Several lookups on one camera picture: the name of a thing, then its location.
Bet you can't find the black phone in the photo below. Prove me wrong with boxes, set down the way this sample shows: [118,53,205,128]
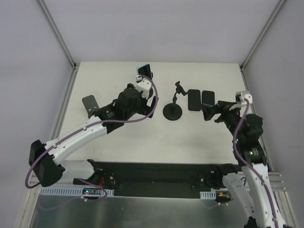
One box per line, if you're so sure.
[188,89,201,112]
[201,90,215,106]

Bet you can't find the black round-base phone stand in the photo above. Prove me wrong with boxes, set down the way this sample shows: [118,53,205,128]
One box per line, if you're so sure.
[162,81,188,121]
[144,71,156,107]

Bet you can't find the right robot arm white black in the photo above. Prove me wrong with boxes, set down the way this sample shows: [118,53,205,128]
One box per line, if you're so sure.
[201,99,289,228]

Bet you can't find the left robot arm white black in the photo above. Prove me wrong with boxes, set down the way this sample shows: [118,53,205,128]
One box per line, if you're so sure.
[28,79,158,187]

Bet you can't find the phone in light blue case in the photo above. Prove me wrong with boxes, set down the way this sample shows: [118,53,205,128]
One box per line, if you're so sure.
[136,64,153,79]

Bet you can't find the small metal folding phone stand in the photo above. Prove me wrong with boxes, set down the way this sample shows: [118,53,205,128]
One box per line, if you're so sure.
[82,95,99,118]

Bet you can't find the aluminium profile beam right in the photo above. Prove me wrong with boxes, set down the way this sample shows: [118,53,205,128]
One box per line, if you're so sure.
[268,172,287,192]

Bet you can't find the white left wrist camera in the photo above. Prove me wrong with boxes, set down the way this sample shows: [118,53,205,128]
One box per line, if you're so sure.
[135,75,152,100]

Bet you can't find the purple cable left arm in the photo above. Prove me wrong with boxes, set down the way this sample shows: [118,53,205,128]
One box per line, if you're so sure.
[25,75,159,202]

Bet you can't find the aluminium frame rail left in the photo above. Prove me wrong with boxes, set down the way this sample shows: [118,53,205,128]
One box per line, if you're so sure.
[35,0,77,70]

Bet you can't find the aluminium frame rail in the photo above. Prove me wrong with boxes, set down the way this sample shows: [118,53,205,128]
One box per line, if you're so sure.
[240,0,288,72]
[35,0,77,70]

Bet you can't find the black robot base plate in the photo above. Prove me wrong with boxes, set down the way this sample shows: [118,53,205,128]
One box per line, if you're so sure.
[87,162,240,199]

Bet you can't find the white slotted cable duct right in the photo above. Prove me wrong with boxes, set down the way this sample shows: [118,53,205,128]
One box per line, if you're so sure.
[199,189,231,200]

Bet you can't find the white slotted cable duct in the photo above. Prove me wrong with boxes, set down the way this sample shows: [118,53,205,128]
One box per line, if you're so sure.
[40,186,114,197]
[199,189,231,200]

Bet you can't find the white slotted cable duct left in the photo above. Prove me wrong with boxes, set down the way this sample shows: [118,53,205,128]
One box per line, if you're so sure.
[40,186,114,197]

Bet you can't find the aluminium frame rail right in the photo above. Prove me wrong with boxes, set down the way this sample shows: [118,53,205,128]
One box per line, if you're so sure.
[240,0,288,72]

